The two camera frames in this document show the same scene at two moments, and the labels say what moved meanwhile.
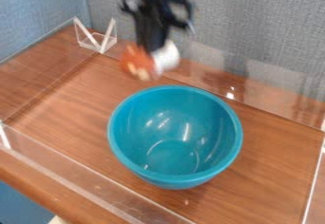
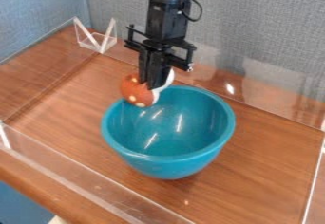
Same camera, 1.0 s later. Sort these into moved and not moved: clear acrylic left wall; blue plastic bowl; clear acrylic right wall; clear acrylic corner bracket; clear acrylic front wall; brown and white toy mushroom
Moved: blue plastic bowl; brown and white toy mushroom
Not moved: clear acrylic corner bracket; clear acrylic left wall; clear acrylic right wall; clear acrylic front wall
